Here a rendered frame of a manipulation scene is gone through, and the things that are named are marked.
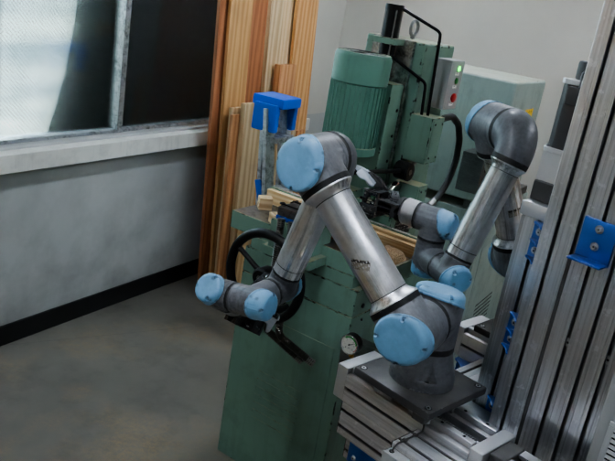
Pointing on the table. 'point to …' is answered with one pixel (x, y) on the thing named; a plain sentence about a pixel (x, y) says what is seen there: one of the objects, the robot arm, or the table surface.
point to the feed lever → (404, 170)
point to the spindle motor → (358, 97)
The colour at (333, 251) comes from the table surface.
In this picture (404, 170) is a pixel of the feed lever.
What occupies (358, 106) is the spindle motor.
